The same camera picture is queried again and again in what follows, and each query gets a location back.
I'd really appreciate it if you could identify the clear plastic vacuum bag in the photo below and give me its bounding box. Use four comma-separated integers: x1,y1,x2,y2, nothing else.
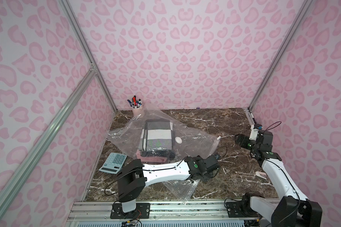
108,107,220,202

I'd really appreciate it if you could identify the grey white checked blanket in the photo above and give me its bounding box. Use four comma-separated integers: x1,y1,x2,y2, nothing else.
138,118,175,159

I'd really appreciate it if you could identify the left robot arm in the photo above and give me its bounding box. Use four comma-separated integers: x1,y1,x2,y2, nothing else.
116,155,220,213

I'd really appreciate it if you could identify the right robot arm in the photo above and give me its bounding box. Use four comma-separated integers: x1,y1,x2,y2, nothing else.
235,129,323,227

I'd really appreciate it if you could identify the white bag valve cap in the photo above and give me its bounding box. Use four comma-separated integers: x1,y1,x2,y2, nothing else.
175,137,182,144

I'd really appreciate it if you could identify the pink folded blanket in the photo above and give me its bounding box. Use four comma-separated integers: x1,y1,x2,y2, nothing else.
136,150,168,164

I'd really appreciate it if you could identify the pink pen cup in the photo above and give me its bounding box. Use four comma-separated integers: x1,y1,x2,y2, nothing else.
132,106,145,117

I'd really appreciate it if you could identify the light blue calculator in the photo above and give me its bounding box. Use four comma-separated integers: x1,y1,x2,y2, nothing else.
99,152,127,174

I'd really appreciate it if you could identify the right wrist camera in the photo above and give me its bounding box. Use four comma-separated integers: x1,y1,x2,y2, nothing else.
249,124,262,141

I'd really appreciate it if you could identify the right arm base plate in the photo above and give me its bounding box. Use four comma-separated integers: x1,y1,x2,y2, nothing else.
224,201,259,218

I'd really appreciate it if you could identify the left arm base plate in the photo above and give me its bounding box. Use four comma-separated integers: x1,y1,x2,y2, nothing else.
110,203,151,219

